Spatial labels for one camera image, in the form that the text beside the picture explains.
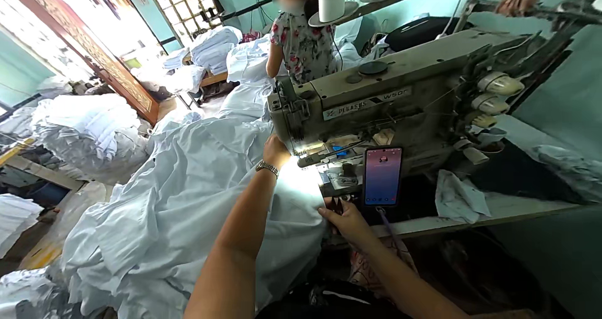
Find person's right hand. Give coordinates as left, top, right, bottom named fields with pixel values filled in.
left=318, top=196, right=373, bottom=252

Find person's left hand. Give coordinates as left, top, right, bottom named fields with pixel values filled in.
left=262, top=133, right=292, bottom=170

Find large white fabric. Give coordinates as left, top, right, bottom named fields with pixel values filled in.
left=62, top=112, right=330, bottom=319

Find person's right forearm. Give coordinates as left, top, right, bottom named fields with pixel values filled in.
left=361, top=236, right=471, bottom=319

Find person's left forearm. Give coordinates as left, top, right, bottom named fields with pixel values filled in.
left=183, top=159, right=280, bottom=319

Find smartphone with pink-blue screen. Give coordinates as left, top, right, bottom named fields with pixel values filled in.
left=364, top=146, right=404, bottom=208

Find person's legs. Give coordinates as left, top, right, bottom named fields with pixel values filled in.
left=348, top=237, right=419, bottom=301

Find person's body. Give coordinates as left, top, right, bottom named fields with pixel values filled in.
left=255, top=280, right=413, bottom=319

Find crumpled white cloth scrap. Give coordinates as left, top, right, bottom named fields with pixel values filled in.
left=435, top=169, right=492, bottom=225

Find beige industrial sewing machine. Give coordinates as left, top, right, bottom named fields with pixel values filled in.
left=267, top=27, right=546, bottom=202

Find white sewing machine table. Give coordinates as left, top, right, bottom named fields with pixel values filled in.
left=325, top=114, right=602, bottom=244

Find heap of white fabric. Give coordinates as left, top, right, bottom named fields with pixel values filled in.
left=219, top=34, right=288, bottom=122

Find dark folded cloth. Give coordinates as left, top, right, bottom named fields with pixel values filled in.
left=463, top=138, right=589, bottom=205

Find wooden bench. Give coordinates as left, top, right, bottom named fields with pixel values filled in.
left=182, top=51, right=229, bottom=89

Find black padded bag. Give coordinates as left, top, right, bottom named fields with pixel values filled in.
left=385, top=17, right=473, bottom=53

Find stack of folded white garments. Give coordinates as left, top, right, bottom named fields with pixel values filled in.
left=189, top=26, right=243, bottom=75

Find large white thread cone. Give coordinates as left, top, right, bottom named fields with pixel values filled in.
left=318, top=0, right=345, bottom=24

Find clear plastic bag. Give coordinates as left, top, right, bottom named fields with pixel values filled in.
left=533, top=144, right=602, bottom=202

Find large bundle of white garments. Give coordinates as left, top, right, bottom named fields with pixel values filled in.
left=32, top=93, right=151, bottom=186

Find window with metal grille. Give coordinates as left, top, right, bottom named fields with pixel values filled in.
left=143, top=0, right=224, bottom=47

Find blue tub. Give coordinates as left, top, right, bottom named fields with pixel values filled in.
left=27, top=182, right=70, bottom=207

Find pile of grey-white garments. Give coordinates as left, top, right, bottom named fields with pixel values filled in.
left=0, top=266, right=73, bottom=319

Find pile of white cloth pieces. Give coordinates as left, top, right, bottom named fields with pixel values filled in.
left=0, top=193, right=44, bottom=259

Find purple cord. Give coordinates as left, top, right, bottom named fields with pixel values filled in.
left=375, top=207, right=401, bottom=256

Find carved wooden door frame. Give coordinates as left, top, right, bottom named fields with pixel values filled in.
left=5, top=0, right=161, bottom=126

